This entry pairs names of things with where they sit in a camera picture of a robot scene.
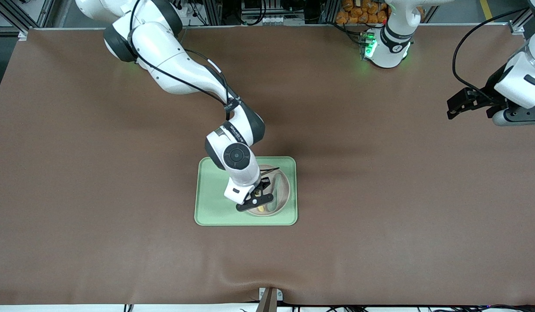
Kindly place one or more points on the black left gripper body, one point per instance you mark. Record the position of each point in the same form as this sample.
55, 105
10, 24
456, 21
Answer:
493, 86

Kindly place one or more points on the yellow plastic fork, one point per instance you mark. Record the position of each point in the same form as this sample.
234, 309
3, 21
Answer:
261, 208

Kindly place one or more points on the pale pink round plate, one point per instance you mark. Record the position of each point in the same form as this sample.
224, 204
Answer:
285, 190

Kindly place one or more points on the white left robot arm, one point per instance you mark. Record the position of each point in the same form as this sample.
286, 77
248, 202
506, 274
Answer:
391, 47

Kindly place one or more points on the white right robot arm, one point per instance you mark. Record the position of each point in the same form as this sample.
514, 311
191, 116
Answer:
176, 65

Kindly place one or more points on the light green rectangular tray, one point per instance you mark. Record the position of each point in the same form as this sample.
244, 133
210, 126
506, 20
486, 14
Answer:
211, 195

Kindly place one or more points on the metal table edge clamp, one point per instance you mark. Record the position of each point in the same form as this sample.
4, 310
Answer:
269, 299

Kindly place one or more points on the brown table mat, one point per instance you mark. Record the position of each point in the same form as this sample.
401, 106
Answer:
380, 173

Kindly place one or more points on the orange packaged goods pile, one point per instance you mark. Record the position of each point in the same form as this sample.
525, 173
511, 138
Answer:
358, 11

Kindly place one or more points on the white connector box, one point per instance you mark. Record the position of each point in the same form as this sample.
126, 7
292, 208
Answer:
272, 19

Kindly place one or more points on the white power strip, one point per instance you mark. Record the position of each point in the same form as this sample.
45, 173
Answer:
190, 11

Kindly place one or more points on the aluminium frame post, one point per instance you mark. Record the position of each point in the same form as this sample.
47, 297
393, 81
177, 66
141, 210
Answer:
212, 11

